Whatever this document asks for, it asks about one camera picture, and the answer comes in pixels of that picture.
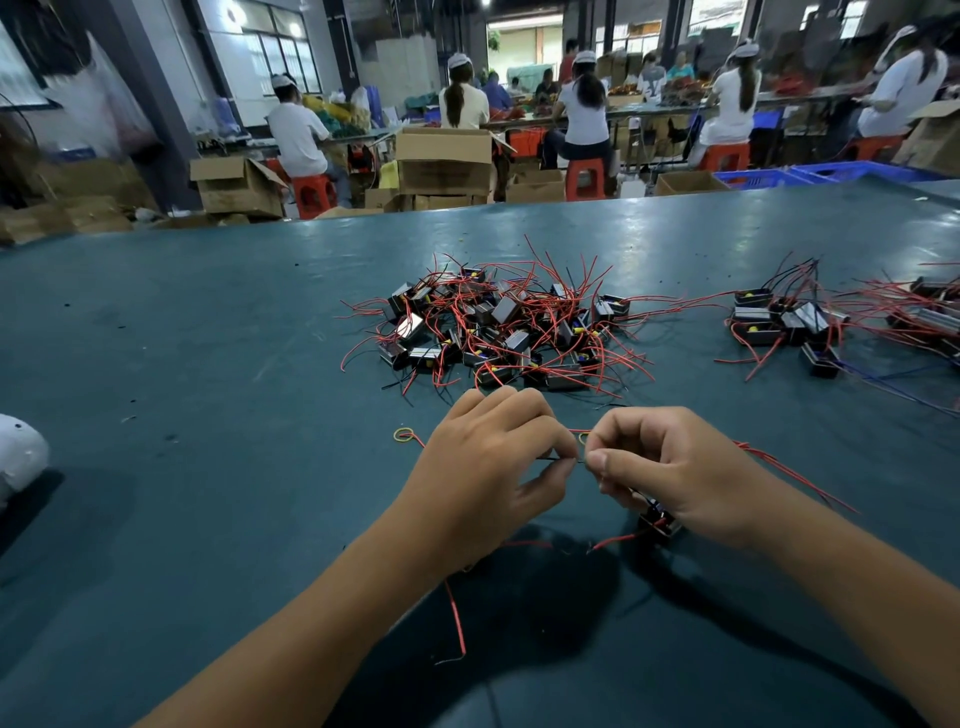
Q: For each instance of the yellow rubber band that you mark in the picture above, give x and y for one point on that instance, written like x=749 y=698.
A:
x=399 y=435

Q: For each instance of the person's left hand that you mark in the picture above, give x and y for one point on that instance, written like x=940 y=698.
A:
x=480 y=480

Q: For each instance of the person's left forearm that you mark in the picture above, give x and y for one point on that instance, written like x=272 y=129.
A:
x=285 y=653

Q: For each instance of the white plastic shell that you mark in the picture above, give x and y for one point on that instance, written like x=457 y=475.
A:
x=18 y=455

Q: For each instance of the person's right forearm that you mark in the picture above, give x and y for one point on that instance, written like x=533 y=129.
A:
x=870 y=615

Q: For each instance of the shallow cardboard box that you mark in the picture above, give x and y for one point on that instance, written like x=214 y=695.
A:
x=690 y=183

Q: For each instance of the tilted cardboard box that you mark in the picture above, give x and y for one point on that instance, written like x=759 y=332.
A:
x=933 y=138

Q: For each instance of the large closed cardboard box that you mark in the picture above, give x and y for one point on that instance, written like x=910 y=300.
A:
x=446 y=162

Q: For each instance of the low cardboard box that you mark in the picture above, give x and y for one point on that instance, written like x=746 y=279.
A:
x=536 y=186

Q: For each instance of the open cardboard box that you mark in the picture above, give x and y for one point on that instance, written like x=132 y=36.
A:
x=237 y=188

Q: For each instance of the person's right hand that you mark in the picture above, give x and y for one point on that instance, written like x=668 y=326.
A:
x=683 y=473

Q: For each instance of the blue plastic crate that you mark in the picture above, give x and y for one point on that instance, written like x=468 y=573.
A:
x=765 y=179
x=870 y=171

